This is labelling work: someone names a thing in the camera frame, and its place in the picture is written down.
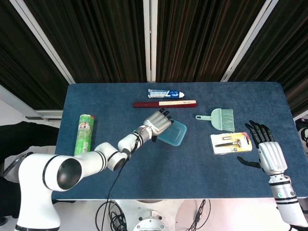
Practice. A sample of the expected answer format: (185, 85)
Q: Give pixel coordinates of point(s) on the white grey robot base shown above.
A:
(154, 216)

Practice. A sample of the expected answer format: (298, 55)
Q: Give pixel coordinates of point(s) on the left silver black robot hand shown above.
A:
(157, 124)

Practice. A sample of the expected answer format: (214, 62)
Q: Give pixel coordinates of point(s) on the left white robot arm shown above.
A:
(36, 173)

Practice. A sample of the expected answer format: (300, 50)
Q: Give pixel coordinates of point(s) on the blue white toothpaste tube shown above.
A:
(166, 93)

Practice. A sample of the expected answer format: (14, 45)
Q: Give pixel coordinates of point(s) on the black white device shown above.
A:
(303, 134)

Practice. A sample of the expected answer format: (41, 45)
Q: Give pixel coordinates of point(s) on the white frame post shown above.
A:
(150, 41)
(43, 41)
(247, 41)

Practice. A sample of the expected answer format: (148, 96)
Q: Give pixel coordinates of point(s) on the mint green mini dustpan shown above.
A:
(215, 119)

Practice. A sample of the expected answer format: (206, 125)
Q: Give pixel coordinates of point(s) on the blue table cloth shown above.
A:
(180, 173)

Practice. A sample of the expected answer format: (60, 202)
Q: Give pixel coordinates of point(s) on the green chips can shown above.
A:
(84, 134)

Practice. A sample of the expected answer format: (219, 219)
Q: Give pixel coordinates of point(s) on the black chair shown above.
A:
(21, 137)

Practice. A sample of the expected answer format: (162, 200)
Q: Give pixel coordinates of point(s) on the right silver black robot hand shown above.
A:
(272, 154)

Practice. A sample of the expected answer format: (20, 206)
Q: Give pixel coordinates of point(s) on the dark brown curtain panel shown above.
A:
(21, 60)
(288, 48)
(199, 41)
(101, 41)

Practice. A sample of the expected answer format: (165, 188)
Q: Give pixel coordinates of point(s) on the mint green mini brush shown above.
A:
(227, 118)

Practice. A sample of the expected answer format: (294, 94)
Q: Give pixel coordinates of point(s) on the razor blister pack card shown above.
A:
(228, 144)

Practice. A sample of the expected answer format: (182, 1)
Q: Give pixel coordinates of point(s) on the blue translucent plastic lid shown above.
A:
(176, 132)

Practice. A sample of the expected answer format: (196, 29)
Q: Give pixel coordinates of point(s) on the dark red chopstick box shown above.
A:
(146, 105)

